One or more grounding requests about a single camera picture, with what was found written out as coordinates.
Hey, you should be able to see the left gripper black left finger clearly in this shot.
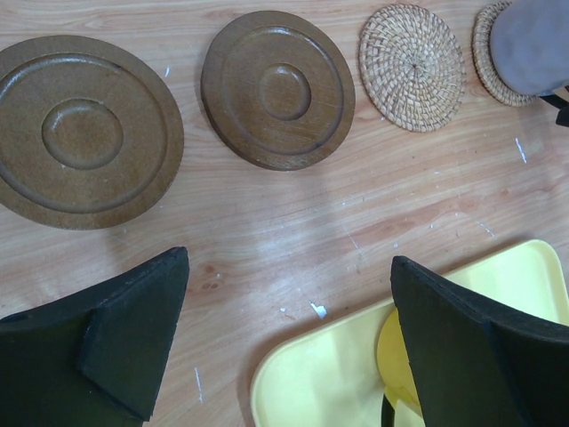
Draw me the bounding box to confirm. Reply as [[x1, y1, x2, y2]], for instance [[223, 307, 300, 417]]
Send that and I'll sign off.
[[1, 246, 189, 426]]

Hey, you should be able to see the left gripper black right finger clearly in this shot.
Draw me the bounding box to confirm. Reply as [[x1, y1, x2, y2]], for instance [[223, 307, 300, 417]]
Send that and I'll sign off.
[[390, 256, 568, 426]]

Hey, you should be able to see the yellow transparent cup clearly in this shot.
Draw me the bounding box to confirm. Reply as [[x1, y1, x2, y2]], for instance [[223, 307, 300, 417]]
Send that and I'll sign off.
[[376, 309, 422, 426]]

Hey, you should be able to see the brown wooden coaster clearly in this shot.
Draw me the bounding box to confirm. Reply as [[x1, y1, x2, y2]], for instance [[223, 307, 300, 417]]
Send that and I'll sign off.
[[1, 36, 184, 230], [200, 11, 356, 171]]

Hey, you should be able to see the large woven rattan coaster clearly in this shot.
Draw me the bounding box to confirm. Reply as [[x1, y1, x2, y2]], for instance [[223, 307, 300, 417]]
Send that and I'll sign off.
[[358, 4, 467, 133]]

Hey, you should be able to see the small woven rattan coaster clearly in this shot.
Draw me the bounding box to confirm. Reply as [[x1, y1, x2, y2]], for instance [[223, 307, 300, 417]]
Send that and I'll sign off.
[[471, 1, 537, 108]]

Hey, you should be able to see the purple translucent mug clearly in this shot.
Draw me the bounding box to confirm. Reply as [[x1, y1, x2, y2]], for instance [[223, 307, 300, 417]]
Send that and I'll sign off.
[[488, 0, 569, 128]]

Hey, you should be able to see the yellow plastic tray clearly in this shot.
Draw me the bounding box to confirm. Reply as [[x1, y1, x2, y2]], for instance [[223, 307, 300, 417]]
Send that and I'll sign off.
[[250, 239, 568, 426]]

